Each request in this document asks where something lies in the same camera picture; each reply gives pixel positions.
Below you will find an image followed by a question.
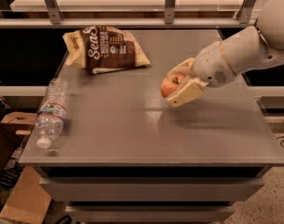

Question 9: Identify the cardboard box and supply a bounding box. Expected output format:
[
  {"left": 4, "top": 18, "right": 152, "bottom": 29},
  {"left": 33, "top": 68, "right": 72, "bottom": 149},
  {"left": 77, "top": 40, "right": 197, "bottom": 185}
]
[{"left": 0, "top": 112, "right": 36, "bottom": 176}]

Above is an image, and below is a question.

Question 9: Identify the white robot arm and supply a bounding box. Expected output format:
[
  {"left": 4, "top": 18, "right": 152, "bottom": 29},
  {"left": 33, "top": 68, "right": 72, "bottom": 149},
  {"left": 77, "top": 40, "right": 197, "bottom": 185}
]
[{"left": 164, "top": 0, "right": 284, "bottom": 106}]

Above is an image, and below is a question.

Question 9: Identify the flat cardboard sheet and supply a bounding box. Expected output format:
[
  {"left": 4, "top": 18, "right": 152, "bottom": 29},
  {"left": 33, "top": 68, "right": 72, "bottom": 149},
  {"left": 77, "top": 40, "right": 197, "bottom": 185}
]
[{"left": 0, "top": 167, "right": 51, "bottom": 224}]

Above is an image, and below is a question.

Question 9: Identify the clear plastic water bottle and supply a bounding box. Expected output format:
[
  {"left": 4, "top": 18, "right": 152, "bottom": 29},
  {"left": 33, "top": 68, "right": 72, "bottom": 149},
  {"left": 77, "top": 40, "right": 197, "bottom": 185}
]
[{"left": 35, "top": 77, "right": 68, "bottom": 148}]

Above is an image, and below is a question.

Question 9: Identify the metal shelf frame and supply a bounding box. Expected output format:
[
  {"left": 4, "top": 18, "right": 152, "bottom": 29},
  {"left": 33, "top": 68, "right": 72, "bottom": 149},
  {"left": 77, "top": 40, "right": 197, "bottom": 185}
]
[{"left": 0, "top": 0, "right": 258, "bottom": 29}]

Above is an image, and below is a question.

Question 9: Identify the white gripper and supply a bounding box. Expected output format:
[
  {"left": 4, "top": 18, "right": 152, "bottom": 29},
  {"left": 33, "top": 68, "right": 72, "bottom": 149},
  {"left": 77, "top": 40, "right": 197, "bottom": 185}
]
[{"left": 164, "top": 42, "right": 236, "bottom": 107}]

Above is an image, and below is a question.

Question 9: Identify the red apple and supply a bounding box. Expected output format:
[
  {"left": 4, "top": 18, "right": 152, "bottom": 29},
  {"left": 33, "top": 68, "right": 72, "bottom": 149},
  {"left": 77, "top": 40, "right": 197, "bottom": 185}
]
[{"left": 161, "top": 73, "right": 185, "bottom": 98}]

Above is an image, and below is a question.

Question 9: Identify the brown chip bag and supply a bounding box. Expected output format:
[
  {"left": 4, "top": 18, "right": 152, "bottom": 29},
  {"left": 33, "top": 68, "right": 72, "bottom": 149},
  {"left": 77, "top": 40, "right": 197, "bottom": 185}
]
[{"left": 63, "top": 25, "right": 150, "bottom": 74}]

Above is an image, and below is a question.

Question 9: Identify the grey drawer cabinet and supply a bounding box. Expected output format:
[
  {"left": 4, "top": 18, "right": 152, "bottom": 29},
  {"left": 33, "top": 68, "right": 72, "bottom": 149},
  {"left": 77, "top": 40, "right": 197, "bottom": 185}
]
[{"left": 21, "top": 30, "right": 284, "bottom": 224}]

